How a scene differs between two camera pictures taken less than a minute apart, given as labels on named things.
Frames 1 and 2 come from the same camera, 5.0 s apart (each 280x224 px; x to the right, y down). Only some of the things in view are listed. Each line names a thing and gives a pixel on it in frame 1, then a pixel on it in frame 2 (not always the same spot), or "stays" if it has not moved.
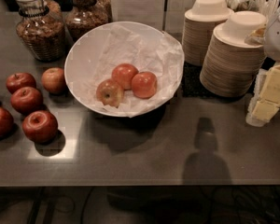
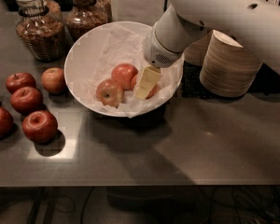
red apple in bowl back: (123, 74) stays
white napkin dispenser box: (141, 4) stays
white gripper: (278, 36) -> (156, 54)
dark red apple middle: (26, 100) stays
